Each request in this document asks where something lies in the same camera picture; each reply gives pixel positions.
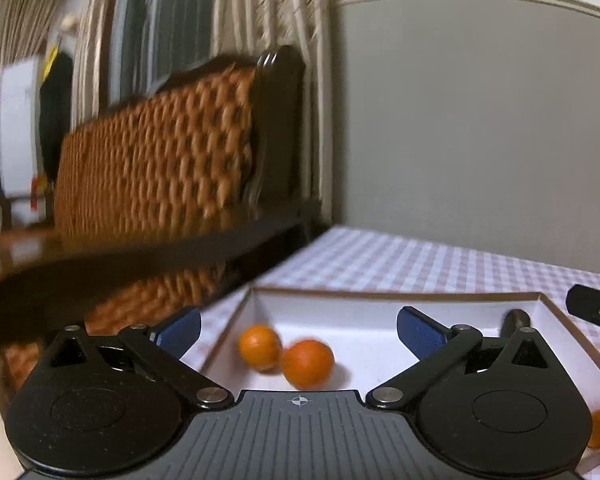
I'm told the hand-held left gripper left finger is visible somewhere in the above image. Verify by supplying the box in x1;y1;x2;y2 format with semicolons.
45;306;232;409

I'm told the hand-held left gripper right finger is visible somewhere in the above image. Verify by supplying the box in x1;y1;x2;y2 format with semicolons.
365;305;556;411

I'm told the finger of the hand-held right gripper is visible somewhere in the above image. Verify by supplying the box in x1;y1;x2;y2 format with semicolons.
565;284;600;353

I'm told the brown cardboard box white inside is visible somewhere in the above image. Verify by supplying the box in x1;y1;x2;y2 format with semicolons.
197;286;600;478

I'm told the dark shrivelled round fruit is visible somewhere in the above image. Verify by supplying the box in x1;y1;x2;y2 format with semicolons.
500;310;532;338

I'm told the pink checkered tablecloth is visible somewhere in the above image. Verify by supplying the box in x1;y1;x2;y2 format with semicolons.
180;226;600;480

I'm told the dark wooden wicker chair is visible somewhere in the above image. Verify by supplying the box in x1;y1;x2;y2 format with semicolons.
0;45;326;401

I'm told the dark cloth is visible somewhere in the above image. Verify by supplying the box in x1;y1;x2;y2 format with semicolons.
37;50;76;181

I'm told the white panel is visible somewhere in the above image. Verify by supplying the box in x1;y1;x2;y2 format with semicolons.
0;57;43;196

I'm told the beige striped curtain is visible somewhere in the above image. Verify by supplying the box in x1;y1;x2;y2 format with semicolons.
212;0;341;221
72;0;126;126

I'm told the window with dark frame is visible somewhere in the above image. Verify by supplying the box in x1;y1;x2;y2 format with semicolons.
107;0;218;106

